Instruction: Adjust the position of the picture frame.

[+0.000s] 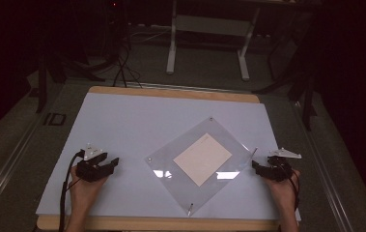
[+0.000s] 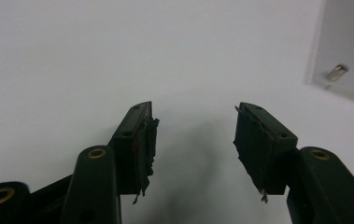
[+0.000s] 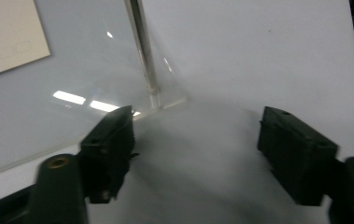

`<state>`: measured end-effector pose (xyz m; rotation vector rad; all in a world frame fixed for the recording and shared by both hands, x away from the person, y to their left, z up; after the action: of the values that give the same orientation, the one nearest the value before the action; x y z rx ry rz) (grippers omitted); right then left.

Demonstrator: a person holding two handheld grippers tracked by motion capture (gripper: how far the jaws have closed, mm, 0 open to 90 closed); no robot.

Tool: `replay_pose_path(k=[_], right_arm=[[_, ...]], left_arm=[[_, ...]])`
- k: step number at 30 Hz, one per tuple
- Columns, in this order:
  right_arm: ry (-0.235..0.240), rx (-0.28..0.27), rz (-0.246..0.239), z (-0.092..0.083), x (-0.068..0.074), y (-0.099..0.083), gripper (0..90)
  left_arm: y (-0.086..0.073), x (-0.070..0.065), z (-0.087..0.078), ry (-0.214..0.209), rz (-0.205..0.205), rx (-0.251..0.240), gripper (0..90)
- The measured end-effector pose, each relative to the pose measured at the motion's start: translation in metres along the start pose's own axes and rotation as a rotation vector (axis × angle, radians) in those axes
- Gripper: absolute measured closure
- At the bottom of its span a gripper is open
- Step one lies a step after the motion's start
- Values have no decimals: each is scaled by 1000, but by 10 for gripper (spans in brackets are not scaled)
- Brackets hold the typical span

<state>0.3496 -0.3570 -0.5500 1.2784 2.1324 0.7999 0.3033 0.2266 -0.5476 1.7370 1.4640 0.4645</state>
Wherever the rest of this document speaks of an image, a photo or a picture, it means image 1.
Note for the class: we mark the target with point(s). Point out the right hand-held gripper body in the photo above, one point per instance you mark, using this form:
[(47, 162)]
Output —
[(277, 170)]

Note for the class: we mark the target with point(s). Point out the black tripod stand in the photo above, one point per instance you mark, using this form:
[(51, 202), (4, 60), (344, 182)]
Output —
[(306, 96)]

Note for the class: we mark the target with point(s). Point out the clear acrylic photo frame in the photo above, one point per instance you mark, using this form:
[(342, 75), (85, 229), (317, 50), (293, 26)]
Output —
[(167, 174)]

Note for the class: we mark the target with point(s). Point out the metal floor rail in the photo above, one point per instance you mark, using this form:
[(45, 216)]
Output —
[(325, 167), (6, 164)]

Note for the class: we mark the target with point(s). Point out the black floor plate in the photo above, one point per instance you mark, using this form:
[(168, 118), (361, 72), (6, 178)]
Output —
[(55, 119)]

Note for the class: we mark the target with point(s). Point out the white table mat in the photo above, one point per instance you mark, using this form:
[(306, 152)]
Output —
[(122, 129)]

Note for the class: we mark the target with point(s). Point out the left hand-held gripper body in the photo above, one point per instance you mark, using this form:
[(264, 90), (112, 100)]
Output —
[(89, 170)]

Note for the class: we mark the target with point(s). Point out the person's left hand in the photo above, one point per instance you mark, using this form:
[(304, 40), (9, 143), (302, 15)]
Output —
[(85, 193)]

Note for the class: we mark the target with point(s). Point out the paper photo print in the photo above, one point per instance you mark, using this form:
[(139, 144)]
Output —
[(202, 159)]

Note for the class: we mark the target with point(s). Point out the white metal stand frame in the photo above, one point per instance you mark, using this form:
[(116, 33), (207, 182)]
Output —
[(171, 48)]

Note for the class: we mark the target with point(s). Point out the person's right hand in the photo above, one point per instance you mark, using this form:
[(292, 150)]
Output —
[(282, 193)]

